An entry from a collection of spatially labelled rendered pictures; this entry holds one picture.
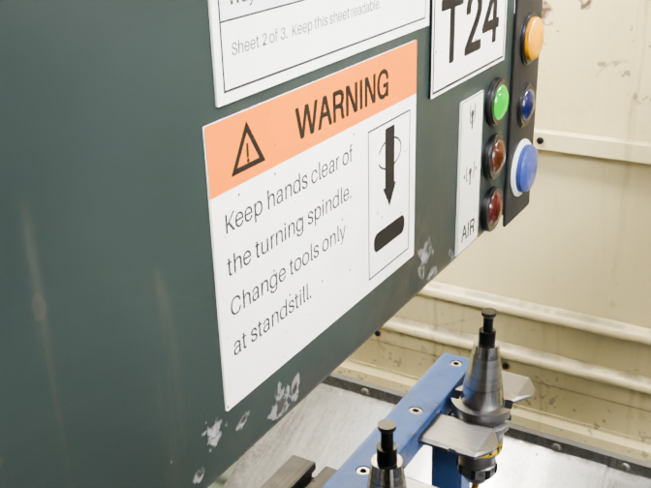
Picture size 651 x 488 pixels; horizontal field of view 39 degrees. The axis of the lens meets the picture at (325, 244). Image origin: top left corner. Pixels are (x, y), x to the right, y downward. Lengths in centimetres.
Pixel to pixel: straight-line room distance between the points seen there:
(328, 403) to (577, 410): 44
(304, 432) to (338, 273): 127
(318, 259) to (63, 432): 14
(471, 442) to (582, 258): 54
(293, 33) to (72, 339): 13
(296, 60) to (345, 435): 132
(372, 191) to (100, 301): 17
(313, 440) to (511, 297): 44
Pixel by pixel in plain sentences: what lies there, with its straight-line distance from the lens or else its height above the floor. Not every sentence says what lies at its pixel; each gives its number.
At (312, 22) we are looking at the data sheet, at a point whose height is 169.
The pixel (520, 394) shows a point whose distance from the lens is 100.
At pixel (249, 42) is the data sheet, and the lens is 31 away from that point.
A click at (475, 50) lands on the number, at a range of 48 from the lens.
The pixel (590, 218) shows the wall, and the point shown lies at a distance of 136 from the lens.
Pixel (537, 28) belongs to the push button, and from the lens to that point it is 55.
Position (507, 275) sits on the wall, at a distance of 144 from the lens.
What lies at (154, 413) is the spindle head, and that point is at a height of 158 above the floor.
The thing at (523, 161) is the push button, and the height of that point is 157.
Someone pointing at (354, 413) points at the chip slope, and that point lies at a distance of 164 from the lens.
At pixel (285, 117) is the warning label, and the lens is 33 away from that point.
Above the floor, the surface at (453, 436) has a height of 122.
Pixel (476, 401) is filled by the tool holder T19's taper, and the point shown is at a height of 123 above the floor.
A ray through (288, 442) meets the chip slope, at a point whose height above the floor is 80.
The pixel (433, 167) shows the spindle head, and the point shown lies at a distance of 46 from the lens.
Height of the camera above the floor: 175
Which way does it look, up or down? 23 degrees down
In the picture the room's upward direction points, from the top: 2 degrees counter-clockwise
